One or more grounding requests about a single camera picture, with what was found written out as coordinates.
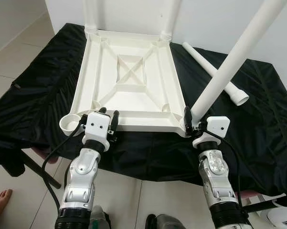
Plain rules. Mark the white plastic children table top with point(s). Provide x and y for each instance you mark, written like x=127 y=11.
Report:
x=95 y=71

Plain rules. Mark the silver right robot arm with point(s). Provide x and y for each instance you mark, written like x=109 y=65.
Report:
x=219 y=181

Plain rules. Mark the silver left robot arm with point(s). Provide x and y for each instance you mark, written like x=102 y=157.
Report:
x=81 y=181

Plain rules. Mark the grey robot left leg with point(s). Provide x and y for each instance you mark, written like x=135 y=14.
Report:
x=99 y=218

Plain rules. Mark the grey robot leg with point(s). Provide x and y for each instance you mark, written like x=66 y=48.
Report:
x=99 y=218
x=166 y=223

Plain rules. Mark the black table cloth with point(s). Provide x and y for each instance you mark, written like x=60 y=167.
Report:
x=19 y=105

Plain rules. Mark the grey robot right leg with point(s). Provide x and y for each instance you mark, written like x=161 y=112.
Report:
x=166 y=223

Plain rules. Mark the bare person foot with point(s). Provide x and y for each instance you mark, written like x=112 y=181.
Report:
x=1 y=200

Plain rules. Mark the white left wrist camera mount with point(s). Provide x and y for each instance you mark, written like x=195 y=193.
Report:
x=95 y=126

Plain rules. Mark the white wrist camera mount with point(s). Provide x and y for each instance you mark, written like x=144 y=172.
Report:
x=95 y=126
x=217 y=126

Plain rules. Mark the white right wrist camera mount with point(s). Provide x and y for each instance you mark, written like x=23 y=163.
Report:
x=217 y=126

